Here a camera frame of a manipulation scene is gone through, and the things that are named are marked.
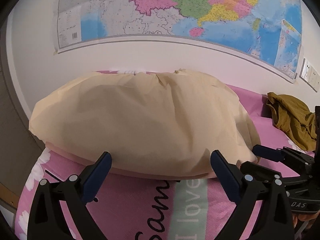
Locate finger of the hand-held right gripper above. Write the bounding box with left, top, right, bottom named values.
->
left=240, top=161, right=283, bottom=182
left=252, top=144, right=313, bottom=167

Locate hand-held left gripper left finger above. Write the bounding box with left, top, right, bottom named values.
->
left=28, top=151, right=112, bottom=240

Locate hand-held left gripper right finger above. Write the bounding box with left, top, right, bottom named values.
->
left=211, top=149, right=293, bottom=240

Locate peach pink garment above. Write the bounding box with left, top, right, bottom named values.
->
left=45, top=142, right=215, bottom=180

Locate cream yellow shirt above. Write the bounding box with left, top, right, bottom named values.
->
left=29, top=69, right=259, bottom=179

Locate person's right hand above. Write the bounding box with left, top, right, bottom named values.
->
left=292, top=213, right=320, bottom=230

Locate olive brown garment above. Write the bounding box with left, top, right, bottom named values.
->
left=266, top=92, right=317, bottom=152

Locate pink printed bed sheet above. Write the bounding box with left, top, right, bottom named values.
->
left=15, top=70, right=320, bottom=240

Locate white wall socket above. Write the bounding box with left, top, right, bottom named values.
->
left=300, top=58, right=313, bottom=80
left=309, top=66, right=319, bottom=85

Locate colourful wall map poster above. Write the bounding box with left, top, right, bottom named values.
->
left=54, top=0, right=303, bottom=83

